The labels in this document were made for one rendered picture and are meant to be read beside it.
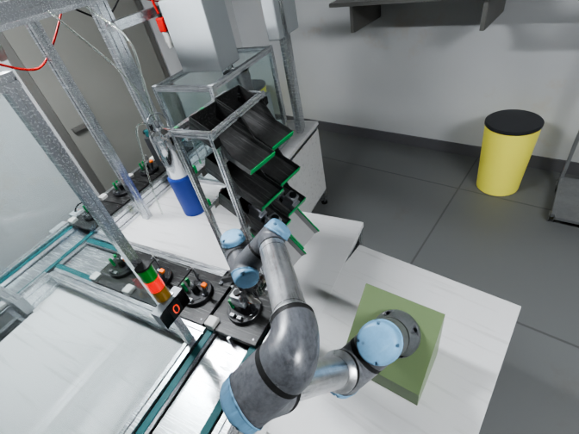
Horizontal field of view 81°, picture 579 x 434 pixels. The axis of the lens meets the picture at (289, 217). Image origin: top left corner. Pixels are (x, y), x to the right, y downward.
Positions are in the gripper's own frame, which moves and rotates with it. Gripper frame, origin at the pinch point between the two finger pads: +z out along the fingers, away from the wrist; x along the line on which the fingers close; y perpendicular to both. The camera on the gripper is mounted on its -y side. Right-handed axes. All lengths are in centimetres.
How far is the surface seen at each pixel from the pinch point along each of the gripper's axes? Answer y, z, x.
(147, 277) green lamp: -16.8, -31.4, -20.6
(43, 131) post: -21, -79, -19
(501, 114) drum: 80, 43, 253
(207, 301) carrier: -25.6, 10.1, -2.1
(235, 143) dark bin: -11, -50, 30
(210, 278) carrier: -32.1, 10.1, 8.9
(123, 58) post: -114, -67, 78
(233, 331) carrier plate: -6.1, 10.2, -10.0
